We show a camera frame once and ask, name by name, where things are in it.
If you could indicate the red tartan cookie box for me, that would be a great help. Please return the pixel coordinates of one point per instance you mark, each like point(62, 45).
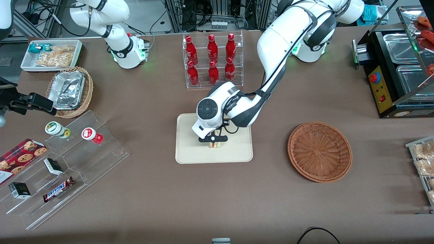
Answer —
point(20, 157)

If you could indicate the clear acrylic stepped display shelf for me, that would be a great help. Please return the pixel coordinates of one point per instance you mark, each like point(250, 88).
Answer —
point(98, 159)

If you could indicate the aluminium foil tray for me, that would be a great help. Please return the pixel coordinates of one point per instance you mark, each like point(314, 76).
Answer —
point(62, 107)
point(67, 88)

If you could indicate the small black box white label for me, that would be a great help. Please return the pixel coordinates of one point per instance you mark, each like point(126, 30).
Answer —
point(53, 166)

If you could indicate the layered sandwich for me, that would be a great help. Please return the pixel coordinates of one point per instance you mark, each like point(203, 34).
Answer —
point(215, 145)

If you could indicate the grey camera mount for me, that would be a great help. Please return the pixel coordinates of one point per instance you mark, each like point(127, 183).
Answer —
point(221, 241)

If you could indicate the red cola bottle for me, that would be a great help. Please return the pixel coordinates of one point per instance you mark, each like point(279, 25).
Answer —
point(213, 73)
point(231, 44)
point(212, 45)
point(191, 47)
point(230, 70)
point(193, 74)

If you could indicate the large brown wicker basket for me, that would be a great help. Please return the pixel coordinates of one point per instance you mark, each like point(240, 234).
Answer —
point(319, 152)

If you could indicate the Snickers chocolate bar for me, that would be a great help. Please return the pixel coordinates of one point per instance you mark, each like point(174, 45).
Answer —
point(58, 189)

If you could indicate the cream rectangular plastic tray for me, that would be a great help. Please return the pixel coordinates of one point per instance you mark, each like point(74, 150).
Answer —
point(190, 149)

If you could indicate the black box face print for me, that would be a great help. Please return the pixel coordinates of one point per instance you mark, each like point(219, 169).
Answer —
point(19, 190)

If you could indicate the small light wicker basket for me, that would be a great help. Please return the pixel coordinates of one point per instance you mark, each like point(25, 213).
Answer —
point(89, 88)

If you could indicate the aluminium frame rack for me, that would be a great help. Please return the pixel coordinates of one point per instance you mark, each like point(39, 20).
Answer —
point(223, 10)

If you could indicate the wrapped bread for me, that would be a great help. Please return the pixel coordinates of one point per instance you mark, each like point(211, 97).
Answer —
point(425, 149)
point(426, 167)

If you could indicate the steel warmer pan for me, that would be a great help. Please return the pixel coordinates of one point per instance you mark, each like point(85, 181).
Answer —
point(413, 81)
point(401, 47)

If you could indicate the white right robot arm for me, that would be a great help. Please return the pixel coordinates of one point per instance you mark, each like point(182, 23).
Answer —
point(118, 44)

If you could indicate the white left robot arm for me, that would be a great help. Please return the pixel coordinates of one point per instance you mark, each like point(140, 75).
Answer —
point(281, 44)

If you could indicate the green sunflower lid white jar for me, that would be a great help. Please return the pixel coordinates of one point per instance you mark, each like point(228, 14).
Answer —
point(54, 128)

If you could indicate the white power strip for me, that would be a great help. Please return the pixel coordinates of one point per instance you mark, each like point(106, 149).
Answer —
point(219, 24)

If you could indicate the red emergency stop button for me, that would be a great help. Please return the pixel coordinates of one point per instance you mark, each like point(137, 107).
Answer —
point(374, 78)

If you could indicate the red lid white jar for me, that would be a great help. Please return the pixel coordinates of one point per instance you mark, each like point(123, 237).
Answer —
point(90, 134)

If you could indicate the clear bag of crackers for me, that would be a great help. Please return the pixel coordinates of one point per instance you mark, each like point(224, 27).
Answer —
point(56, 58)

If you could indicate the black food warmer appliance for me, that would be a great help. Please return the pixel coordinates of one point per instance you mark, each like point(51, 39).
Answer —
point(376, 61)

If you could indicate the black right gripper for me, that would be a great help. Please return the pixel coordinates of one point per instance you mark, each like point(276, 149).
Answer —
point(17, 101)

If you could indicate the teal snack packet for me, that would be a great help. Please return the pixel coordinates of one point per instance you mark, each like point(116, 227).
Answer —
point(37, 48)

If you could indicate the clear acrylic bottle rack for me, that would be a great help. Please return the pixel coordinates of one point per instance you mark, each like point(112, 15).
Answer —
point(203, 54)

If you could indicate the white rectangular snack bin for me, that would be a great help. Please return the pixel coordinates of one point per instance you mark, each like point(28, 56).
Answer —
point(27, 62)

